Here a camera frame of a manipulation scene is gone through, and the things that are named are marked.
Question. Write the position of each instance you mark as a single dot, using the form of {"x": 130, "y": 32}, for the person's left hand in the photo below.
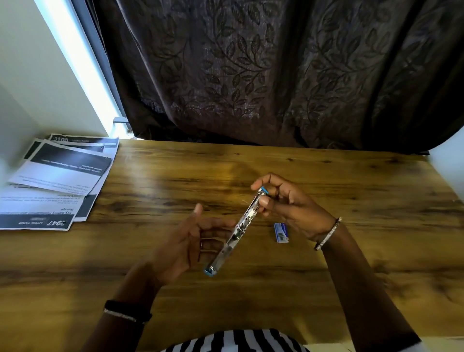
{"x": 174, "y": 250}

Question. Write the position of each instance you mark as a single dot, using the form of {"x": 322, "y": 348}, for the person's right hand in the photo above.
{"x": 301, "y": 214}

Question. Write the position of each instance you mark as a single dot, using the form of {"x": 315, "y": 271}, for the person's left thumb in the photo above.
{"x": 197, "y": 215}

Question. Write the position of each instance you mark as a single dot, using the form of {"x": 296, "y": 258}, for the person's right thumb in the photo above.
{"x": 272, "y": 203}

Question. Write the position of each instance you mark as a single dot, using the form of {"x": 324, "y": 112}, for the silver stapler with blue ends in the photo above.
{"x": 237, "y": 232}

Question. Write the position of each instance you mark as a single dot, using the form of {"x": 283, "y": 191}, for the person's right forearm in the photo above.
{"x": 362, "y": 290}

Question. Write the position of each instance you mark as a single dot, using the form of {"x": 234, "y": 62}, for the person's left forearm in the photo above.
{"x": 119, "y": 333}

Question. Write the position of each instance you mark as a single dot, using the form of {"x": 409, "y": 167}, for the small blue white staple box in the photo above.
{"x": 281, "y": 233}

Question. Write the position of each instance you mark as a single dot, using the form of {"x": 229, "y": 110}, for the black wristband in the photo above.
{"x": 127, "y": 308}

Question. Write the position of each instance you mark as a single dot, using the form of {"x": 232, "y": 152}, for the printed white paper sheet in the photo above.
{"x": 105, "y": 143}
{"x": 31, "y": 148}

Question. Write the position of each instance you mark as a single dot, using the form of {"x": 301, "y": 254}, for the dark brown leaf-patterned curtain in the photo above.
{"x": 275, "y": 72}

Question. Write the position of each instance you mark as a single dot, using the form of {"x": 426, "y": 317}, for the black and white striped garment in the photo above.
{"x": 239, "y": 342}

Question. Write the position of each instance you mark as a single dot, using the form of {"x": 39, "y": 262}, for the white sheet with wide black band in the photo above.
{"x": 58, "y": 170}

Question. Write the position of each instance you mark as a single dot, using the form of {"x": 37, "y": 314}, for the white sheet with black footer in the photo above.
{"x": 32, "y": 214}

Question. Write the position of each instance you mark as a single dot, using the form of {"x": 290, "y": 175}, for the grey window frame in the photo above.
{"x": 85, "y": 69}

